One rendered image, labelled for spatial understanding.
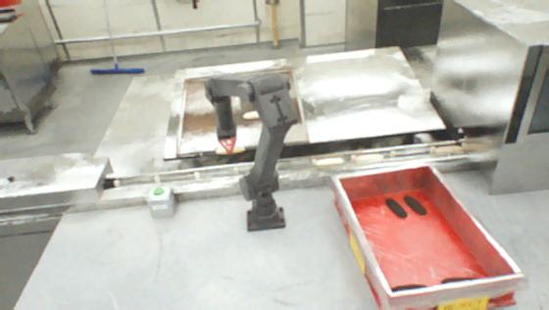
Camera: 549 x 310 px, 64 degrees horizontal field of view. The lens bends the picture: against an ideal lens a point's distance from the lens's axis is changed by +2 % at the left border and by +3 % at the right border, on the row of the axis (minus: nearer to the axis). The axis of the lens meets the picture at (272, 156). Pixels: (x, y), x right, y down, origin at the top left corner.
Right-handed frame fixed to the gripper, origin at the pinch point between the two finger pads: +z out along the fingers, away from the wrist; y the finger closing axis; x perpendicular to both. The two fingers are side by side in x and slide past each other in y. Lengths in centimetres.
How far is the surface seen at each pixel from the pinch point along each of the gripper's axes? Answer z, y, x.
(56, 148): 106, -174, -153
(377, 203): 10, 24, 46
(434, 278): 9, 54, 52
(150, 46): 101, -364, -106
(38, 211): 11, 11, -65
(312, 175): 7.5, 9.8, 27.4
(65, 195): 6, 11, -55
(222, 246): 11.0, 34.7, -3.4
